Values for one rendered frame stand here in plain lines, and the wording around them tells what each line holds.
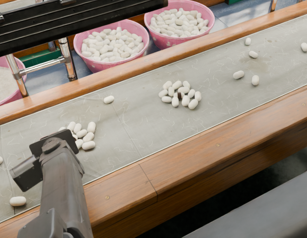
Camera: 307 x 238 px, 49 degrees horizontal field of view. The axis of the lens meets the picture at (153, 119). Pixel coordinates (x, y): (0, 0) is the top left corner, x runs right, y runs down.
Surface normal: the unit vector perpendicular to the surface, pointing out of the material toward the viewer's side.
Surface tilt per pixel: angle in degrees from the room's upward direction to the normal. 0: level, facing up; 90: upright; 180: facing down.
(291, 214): 37
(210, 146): 0
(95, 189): 0
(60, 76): 0
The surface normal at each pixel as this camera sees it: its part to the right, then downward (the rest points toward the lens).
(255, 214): -0.48, -0.84
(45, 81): -0.01, -0.66
